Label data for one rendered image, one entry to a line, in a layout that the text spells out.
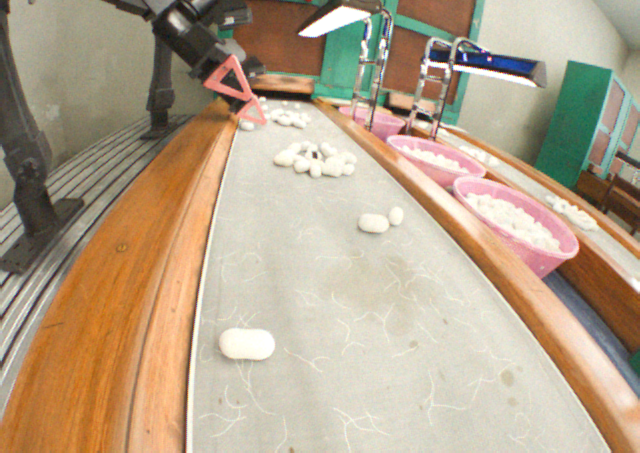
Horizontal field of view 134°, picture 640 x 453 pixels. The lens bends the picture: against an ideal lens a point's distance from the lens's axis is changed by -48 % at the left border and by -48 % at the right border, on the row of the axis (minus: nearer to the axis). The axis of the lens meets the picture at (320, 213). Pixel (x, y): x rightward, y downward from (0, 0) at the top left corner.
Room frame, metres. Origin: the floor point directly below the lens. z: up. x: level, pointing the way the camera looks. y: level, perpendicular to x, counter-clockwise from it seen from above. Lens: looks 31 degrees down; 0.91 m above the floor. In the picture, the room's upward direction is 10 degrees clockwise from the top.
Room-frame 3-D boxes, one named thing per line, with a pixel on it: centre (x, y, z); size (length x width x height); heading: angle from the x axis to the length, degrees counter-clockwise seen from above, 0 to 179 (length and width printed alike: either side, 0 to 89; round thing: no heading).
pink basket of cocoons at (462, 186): (0.37, -0.35, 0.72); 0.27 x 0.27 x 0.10
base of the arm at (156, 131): (0.77, 0.60, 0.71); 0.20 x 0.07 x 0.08; 14
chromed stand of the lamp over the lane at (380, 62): (0.83, 0.00, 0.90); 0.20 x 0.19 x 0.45; 17
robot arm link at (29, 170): (0.20, 0.45, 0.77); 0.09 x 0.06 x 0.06; 51
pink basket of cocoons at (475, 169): (0.64, -0.27, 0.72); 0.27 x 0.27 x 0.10
